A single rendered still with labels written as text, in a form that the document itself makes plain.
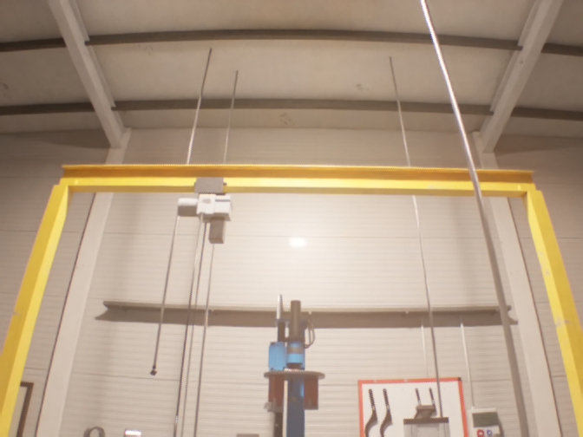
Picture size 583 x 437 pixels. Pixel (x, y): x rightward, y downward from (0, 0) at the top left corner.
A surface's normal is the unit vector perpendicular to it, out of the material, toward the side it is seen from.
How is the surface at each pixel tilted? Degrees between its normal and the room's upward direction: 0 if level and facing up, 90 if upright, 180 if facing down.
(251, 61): 174
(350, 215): 90
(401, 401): 90
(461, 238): 90
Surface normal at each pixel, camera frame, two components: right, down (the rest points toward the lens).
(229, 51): -0.01, 0.81
